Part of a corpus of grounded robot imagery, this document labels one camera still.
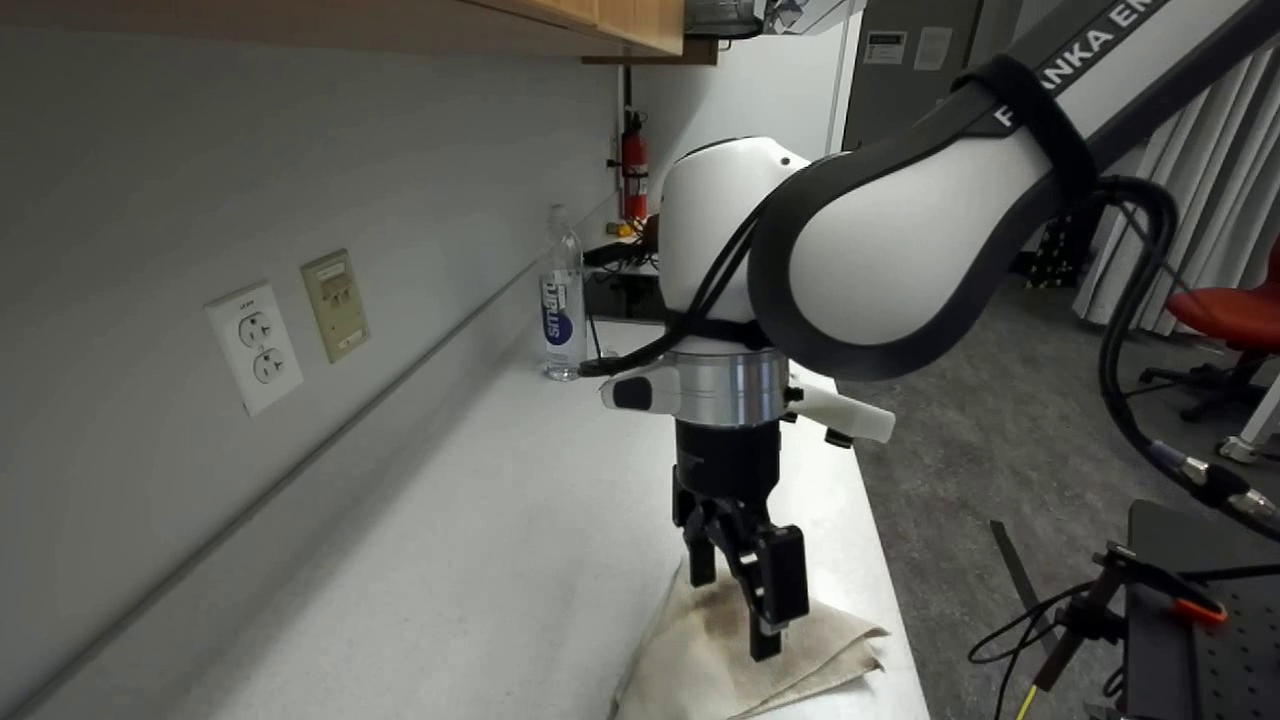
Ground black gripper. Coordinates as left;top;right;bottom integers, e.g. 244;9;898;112
670;421;815;662

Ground stained beige cloth towel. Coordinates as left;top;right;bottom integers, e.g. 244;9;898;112
609;565;893;720

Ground clear plastic water bottle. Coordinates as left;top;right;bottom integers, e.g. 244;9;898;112
537;199;591;387

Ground black angled stand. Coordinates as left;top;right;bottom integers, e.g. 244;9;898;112
581;194;672;271

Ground red fire extinguisher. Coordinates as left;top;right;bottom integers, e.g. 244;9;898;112
609;109;655;233

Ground black breadboard table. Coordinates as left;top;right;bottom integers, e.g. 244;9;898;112
1121;497;1280;720

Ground grey door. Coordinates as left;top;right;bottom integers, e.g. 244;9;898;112
841;0;997;152

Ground white paper sign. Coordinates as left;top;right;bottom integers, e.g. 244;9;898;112
912;25;956;76
859;29;912;70

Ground wooden upper cabinet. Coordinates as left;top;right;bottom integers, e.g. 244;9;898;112
453;0;720;69

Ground red office chair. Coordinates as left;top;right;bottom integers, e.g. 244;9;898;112
1137;234;1280;424

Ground white curtain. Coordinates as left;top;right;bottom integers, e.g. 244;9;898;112
1073;37;1280;336

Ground yellow cable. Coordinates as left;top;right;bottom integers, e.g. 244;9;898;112
1007;542;1111;720

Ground black wire rack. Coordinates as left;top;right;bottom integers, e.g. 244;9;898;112
1014;216;1096;286

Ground orange-handled black clamp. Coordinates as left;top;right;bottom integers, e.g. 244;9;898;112
1034;541;1235;694

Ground beige wall switch plate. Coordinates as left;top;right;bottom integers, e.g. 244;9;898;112
298;249;376;368

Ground white wall outlet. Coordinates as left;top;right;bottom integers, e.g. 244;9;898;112
204;278;309;421

